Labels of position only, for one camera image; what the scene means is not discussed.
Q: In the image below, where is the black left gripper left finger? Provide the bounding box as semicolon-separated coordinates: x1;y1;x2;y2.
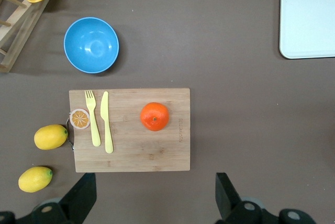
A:
16;173;97;224

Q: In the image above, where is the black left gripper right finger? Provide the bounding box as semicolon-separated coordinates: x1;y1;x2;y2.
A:
215;172;265;224

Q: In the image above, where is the orange mandarin fruit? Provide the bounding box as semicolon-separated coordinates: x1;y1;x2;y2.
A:
140;102;170;132

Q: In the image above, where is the yellow lemon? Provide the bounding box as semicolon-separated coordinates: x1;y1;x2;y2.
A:
18;166;53;193
33;124;69;151

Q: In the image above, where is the yellow plastic knife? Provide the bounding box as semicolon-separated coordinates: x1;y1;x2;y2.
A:
100;91;114;154

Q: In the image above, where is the yellow plastic fork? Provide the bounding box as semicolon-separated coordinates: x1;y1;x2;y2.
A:
84;89;102;148

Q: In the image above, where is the toy orange slice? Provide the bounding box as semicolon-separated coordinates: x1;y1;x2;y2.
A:
71;108;91;130

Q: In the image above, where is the wooden cutting board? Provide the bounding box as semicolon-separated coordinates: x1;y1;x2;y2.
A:
65;88;191;173

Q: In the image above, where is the blue bowl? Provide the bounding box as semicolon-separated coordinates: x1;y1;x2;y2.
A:
63;17;120;74

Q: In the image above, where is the wooden drying rack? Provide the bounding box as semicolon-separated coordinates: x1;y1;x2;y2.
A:
0;0;63;73

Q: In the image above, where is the cream tray with bear print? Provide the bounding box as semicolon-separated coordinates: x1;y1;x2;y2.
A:
278;0;335;60

